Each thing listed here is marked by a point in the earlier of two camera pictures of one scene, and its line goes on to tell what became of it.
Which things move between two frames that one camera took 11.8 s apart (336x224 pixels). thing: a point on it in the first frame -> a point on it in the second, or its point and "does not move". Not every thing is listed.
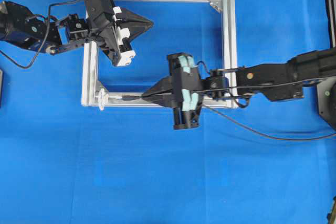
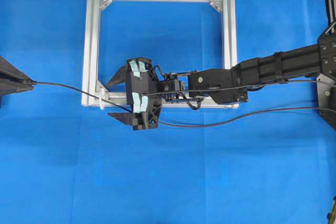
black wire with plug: [133, 97] -> [179, 126]
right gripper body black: [187, 89] -> [143, 97]
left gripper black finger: [128, 15] -> [9, 72]
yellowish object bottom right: [331, 216] does not move
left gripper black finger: [136, 28] -> [9, 86]
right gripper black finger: [164, 84] -> [119, 76]
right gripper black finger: [167, 99] -> [126, 118]
